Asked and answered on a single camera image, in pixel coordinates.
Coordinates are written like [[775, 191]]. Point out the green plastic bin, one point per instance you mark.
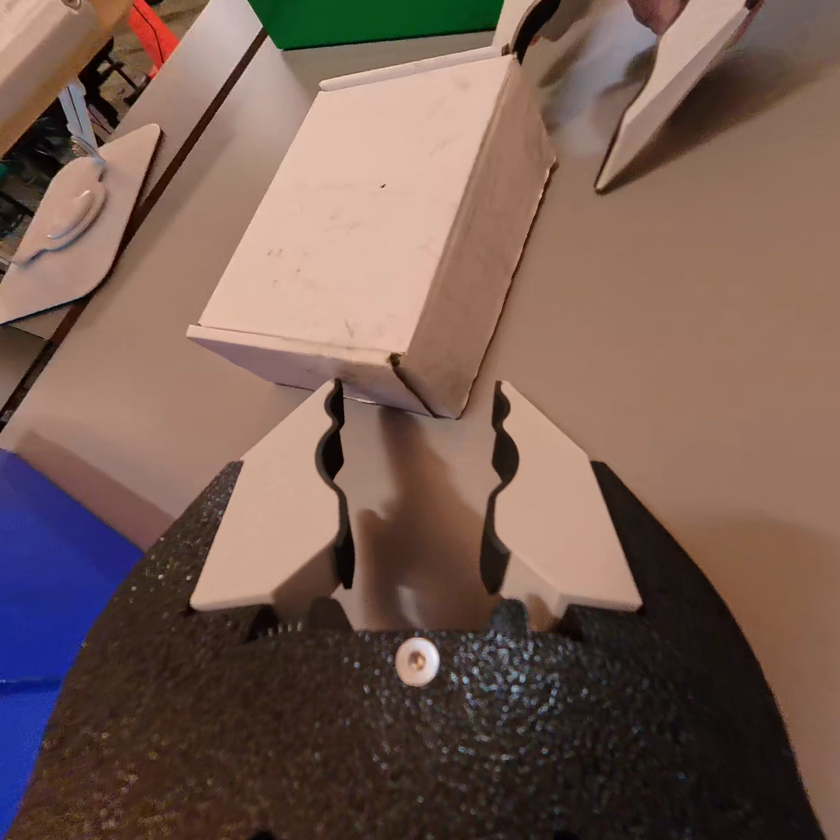
[[380, 23]]

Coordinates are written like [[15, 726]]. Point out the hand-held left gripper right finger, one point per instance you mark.
[[564, 538]]

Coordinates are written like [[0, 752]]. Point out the blue plastic bin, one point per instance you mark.
[[52, 577]]

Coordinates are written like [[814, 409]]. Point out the red object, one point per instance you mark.
[[154, 33]]

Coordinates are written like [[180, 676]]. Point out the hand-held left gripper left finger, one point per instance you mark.
[[269, 538]]

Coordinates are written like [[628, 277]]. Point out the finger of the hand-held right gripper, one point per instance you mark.
[[682, 79], [518, 26]]

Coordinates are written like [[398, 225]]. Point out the white cardboard mailer box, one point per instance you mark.
[[367, 229]]

